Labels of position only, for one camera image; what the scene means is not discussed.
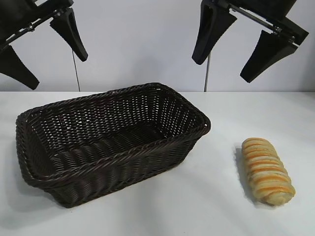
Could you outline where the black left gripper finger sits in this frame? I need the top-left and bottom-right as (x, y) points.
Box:
(0, 45), (40, 90)
(50, 6), (89, 62)

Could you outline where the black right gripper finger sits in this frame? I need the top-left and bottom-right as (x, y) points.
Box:
(240, 30), (297, 84)
(191, 0), (238, 65)

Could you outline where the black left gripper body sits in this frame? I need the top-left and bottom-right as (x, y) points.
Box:
(0, 0), (74, 53)

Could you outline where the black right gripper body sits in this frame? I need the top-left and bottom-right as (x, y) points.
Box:
(227, 0), (310, 47)

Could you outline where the long striped bread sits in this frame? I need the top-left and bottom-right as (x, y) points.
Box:
(240, 137), (296, 206)

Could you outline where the dark brown woven basket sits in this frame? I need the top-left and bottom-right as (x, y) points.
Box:
(15, 83), (212, 209)

